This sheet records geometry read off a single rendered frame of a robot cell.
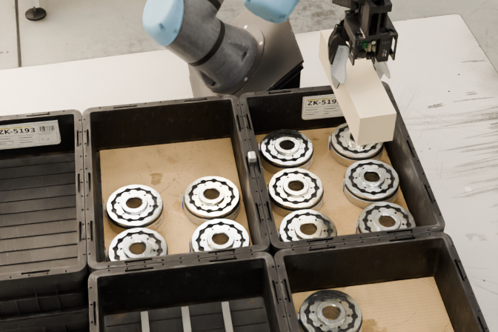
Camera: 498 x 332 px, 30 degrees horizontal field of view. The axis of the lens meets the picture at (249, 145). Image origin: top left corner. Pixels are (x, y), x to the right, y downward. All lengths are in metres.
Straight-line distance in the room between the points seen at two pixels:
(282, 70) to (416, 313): 0.59
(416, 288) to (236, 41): 0.67
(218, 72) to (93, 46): 1.57
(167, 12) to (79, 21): 1.77
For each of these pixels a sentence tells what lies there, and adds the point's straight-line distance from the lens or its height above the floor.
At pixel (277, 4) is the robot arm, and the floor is 1.32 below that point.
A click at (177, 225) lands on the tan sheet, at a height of 0.83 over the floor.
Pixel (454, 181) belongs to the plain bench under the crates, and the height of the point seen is 0.70.
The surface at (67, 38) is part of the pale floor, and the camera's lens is 3.56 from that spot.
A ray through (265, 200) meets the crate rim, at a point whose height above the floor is 0.93.
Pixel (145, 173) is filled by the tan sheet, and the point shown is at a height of 0.83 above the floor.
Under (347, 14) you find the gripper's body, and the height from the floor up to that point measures 1.23.
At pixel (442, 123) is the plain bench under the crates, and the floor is 0.70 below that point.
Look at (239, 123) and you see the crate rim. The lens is 1.75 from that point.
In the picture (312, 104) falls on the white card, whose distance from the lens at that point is 1.84.
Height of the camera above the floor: 2.10
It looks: 43 degrees down
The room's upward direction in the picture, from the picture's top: 1 degrees clockwise
